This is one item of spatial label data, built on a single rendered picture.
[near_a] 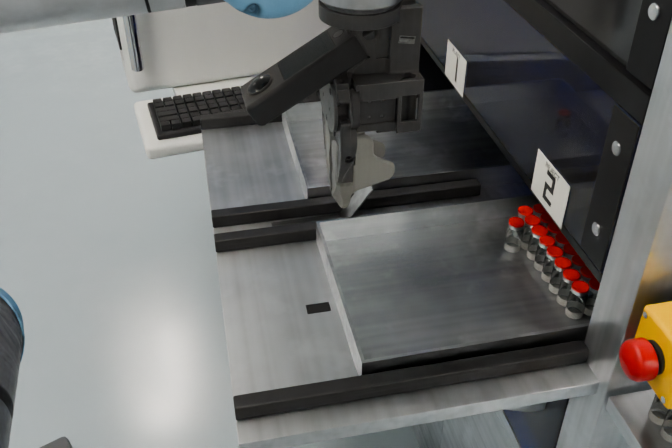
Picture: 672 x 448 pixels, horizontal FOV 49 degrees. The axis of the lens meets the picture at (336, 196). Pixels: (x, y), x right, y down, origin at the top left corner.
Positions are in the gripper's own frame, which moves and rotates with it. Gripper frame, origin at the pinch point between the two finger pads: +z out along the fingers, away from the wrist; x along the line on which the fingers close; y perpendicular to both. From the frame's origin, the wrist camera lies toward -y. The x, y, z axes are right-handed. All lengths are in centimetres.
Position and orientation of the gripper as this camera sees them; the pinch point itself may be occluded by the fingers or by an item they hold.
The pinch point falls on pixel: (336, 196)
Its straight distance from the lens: 74.6
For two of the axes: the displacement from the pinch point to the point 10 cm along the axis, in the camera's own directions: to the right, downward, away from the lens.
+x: -2.0, -5.6, 8.0
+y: 9.8, -1.2, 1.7
